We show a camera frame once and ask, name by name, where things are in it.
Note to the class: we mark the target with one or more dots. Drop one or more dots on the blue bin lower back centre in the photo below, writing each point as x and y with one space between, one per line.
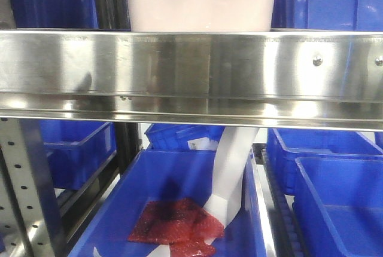
184 137

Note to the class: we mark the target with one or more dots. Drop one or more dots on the blue bin lower right back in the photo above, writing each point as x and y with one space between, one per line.
284 145

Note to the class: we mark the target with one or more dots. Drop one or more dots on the blue bin lower left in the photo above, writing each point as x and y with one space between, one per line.
76 149

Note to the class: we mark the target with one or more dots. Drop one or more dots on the blue bin upper right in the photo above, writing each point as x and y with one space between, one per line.
350 15

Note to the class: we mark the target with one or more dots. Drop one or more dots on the blue bin lower right front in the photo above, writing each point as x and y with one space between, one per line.
338 205

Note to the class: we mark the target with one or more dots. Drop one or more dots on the perforated steel shelf upright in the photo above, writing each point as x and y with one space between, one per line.
30 216

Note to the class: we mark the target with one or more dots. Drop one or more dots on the red bubble wrap sheet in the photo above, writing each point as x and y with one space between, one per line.
182 225

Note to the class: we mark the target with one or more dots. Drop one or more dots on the stainless steel shelf rail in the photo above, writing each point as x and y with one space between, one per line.
285 78

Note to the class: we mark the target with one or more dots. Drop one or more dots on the black roller track rail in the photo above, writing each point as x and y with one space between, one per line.
279 227

